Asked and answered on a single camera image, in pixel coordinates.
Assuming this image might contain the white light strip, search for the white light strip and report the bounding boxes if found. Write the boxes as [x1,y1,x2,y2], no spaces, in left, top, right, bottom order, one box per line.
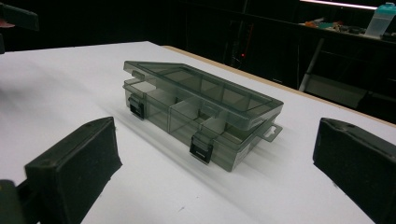
[299,0,378,10]

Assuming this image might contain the translucent bottle with teal lid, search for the translucent bottle with teal lid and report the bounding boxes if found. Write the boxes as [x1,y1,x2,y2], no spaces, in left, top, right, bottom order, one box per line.
[364,2,396,39]

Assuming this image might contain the white desk leg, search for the white desk leg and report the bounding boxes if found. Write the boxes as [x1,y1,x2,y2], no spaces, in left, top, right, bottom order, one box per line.
[298,37,325,92]

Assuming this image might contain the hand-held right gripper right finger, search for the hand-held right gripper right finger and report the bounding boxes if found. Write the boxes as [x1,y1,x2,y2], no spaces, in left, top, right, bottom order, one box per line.
[312,117,396,224]

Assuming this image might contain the assorted small desk items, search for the assorted small desk items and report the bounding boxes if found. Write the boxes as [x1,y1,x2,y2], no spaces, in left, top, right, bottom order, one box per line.
[304,18,365,35]

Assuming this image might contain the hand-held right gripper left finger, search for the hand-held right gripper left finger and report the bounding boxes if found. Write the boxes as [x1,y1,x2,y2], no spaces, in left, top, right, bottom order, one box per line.
[24,116,123,224]

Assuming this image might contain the long desk top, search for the long desk top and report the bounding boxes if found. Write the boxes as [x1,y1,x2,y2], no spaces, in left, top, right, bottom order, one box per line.
[298,21,396,43]

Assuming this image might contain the white table cover sheet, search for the white table cover sheet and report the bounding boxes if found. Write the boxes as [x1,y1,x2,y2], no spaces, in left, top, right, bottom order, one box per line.
[0,41,396,224]

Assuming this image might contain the grey transparent organizer box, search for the grey transparent organizer box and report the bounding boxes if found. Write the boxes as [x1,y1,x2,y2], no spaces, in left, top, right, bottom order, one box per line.
[121,60,285,173]

